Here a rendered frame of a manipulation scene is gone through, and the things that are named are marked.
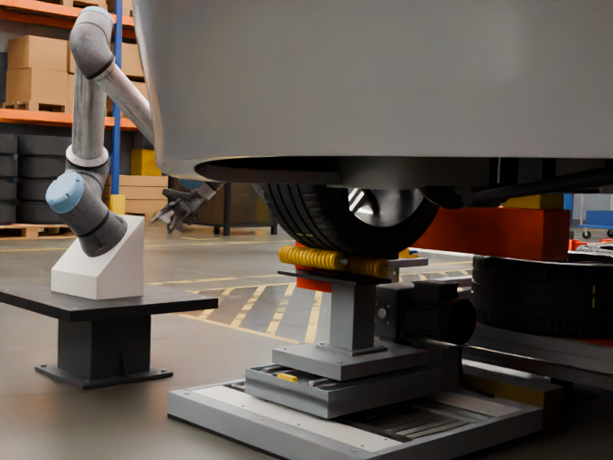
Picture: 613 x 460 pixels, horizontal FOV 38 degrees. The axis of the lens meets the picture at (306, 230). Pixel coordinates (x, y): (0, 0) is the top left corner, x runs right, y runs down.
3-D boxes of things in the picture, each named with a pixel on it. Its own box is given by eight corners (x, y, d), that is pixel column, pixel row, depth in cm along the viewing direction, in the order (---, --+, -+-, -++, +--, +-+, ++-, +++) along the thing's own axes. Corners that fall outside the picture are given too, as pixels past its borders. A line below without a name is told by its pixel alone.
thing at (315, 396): (327, 422, 244) (328, 387, 244) (244, 395, 270) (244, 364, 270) (440, 395, 279) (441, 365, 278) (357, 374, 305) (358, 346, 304)
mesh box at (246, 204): (223, 235, 1071) (226, 155, 1065) (165, 229, 1164) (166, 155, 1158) (278, 235, 1130) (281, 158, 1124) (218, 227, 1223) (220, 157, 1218)
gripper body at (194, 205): (180, 222, 323) (202, 198, 322) (166, 206, 326) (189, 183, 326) (189, 227, 330) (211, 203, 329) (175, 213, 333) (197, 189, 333)
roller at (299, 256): (338, 272, 258) (338, 252, 258) (272, 262, 280) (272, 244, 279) (352, 271, 262) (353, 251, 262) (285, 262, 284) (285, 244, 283)
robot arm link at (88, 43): (82, 35, 270) (212, 184, 307) (90, 15, 280) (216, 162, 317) (54, 52, 275) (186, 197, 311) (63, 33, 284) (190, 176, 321)
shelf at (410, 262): (353, 271, 321) (354, 263, 321) (320, 266, 333) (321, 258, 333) (428, 266, 350) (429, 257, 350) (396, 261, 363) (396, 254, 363)
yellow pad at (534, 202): (540, 209, 273) (541, 193, 273) (502, 206, 283) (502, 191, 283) (564, 209, 283) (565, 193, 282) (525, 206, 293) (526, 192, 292)
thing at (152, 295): (-9, 369, 332) (-8, 288, 330) (130, 350, 372) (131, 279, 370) (68, 402, 288) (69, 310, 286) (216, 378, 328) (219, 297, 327)
